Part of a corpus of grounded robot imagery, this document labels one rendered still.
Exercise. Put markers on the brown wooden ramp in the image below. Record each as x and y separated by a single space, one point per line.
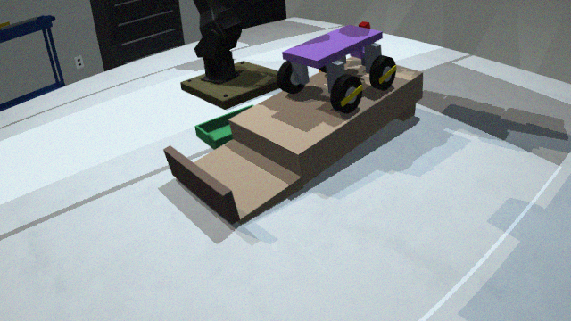
283 142

